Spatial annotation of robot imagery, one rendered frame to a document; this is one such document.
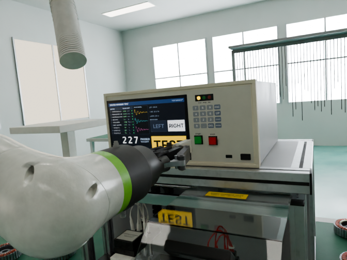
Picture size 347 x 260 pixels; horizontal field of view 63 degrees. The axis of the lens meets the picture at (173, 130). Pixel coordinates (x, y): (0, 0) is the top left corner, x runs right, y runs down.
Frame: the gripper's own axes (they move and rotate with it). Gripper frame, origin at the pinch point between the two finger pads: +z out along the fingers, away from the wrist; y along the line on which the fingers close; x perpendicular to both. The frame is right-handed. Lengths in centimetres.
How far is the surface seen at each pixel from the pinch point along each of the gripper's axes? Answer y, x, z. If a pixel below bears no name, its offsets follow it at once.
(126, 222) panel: -35, -32, 22
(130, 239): -18.8, -26.0, 2.9
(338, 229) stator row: 33, -40, 56
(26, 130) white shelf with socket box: -104, 0, 37
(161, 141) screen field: -10.9, -0.2, 9.9
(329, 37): 41, 72, 355
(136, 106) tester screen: -18.2, 9.8, 9.8
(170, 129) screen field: -7.9, 3.1, 9.9
